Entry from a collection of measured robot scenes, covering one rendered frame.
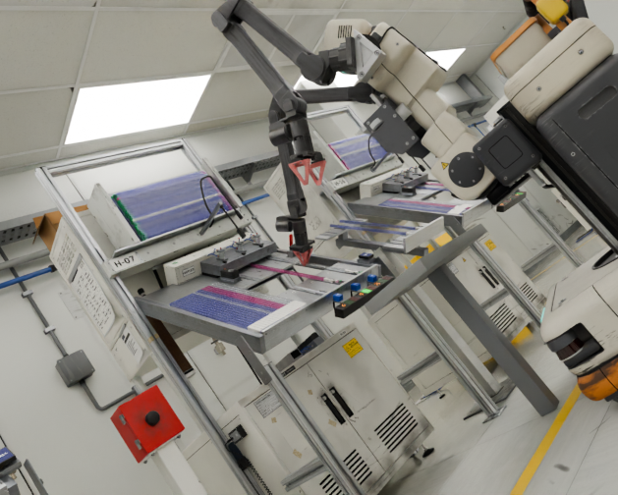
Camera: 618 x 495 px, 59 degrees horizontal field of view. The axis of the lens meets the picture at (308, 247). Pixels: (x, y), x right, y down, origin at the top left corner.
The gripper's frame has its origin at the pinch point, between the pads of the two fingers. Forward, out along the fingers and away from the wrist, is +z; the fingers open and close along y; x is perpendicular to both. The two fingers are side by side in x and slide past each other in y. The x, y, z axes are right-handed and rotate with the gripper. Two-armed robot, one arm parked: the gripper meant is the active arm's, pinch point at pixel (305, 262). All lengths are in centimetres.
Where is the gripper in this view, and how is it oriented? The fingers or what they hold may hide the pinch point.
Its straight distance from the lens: 234.8
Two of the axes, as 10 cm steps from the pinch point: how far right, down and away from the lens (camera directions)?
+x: 7.7, 1.1, -6.3
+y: -6.3, 3.5, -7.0
